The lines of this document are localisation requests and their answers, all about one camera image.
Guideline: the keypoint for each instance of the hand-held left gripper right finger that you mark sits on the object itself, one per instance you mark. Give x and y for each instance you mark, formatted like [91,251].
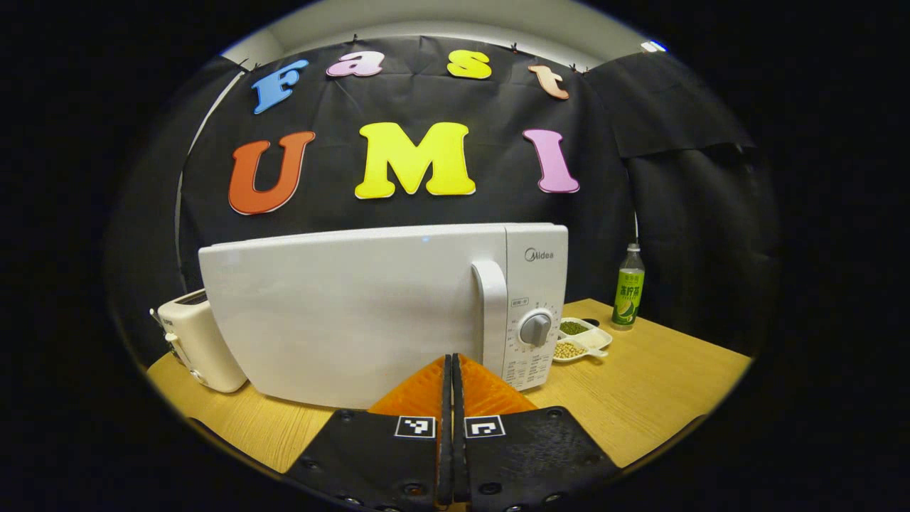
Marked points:
[533,455]

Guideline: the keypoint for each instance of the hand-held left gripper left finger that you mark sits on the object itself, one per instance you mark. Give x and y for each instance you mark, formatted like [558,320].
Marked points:
[384,462]

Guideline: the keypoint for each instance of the white microwave oven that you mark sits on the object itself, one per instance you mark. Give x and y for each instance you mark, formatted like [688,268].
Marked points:
[341,313]

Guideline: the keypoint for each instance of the white divided dish with beans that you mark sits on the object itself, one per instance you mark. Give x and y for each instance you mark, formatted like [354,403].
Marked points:
[579,341]

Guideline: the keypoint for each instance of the green drink bottle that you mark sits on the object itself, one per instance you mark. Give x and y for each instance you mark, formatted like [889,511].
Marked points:
[628,291]

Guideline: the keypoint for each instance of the white toaster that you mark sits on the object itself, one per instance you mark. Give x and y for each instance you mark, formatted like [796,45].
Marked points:
[202,341]

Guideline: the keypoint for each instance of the small ceiling light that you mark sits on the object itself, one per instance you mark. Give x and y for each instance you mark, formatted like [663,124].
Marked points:
[652,47]

